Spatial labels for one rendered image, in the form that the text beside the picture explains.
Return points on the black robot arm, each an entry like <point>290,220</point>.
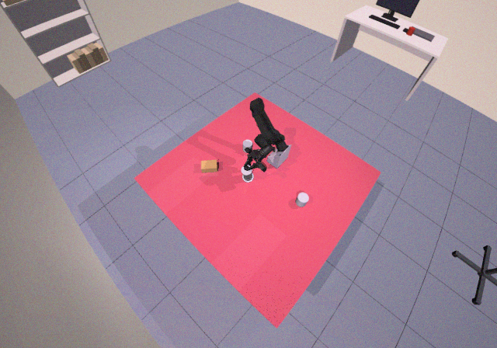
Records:
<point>269,135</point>

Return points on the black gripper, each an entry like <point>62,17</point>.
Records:
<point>257,164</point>

